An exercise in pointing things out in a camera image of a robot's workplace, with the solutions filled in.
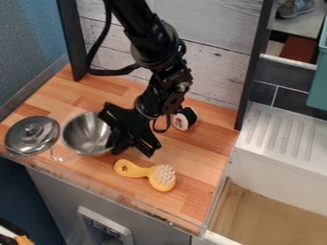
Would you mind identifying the yellow toy brush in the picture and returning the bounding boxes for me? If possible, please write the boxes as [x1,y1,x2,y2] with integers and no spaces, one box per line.
[112,158,178,192]

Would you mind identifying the person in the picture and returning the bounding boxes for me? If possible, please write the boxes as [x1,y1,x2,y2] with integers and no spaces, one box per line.
[274,0,317,19]

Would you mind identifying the teal box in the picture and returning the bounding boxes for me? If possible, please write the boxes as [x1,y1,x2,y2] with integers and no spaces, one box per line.
[305,17,327,112]

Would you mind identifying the silver pot lid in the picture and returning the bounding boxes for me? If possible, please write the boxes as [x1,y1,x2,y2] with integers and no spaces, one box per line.
[2,115,62,157]

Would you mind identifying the toy sushi roll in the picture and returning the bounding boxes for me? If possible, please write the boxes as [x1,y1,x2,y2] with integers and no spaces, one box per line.
[171,106,201,132]

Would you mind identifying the black cable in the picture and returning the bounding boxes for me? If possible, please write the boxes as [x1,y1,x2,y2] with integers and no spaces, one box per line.
[82,0,143,77]

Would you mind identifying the silver mixing bowl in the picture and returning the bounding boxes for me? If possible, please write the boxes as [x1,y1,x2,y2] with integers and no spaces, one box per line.
[61,111,118,157]

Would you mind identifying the toy sink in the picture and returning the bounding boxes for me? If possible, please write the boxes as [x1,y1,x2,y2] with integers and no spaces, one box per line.
[230,101,327,218]

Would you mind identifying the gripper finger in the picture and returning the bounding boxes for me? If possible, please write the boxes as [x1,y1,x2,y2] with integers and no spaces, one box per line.
[96,110,116,129]
[109,137,132,156]

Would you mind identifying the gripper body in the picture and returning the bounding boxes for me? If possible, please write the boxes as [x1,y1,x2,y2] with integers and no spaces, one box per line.
[101,101,164,159]

